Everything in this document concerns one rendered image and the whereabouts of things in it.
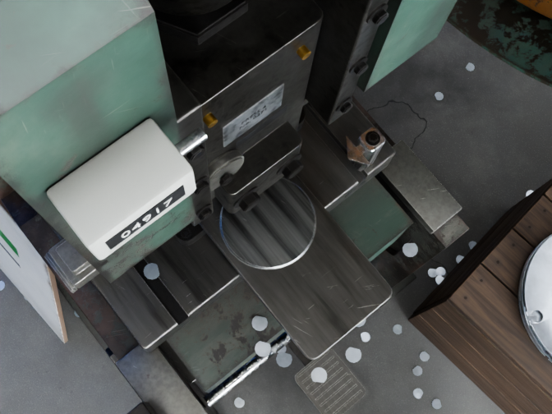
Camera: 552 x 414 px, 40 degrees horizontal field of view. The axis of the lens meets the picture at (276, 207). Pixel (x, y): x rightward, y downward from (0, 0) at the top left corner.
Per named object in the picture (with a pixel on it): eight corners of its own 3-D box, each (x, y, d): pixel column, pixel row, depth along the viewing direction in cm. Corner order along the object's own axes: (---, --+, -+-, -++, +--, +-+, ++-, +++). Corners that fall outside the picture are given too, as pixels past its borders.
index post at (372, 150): (375, 161, 108) (388, 138, 99) (360, 173, 107) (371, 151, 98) (363, 146, 108) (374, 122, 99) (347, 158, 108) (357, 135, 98)
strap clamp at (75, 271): (173, 218, 104) (167, 198, 94) (73, 293, 101) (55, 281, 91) (148, 185, 105) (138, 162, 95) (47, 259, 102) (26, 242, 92)
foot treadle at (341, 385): (363, 393, 158) (368, 392, 153) (327, 424, 156) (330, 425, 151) (191, 180, 167) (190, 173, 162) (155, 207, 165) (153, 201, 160)
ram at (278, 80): (322, 161, 88) (365, 44, 59) (220, 239, 85) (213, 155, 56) (231, 53, 91) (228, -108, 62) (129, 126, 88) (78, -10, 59)
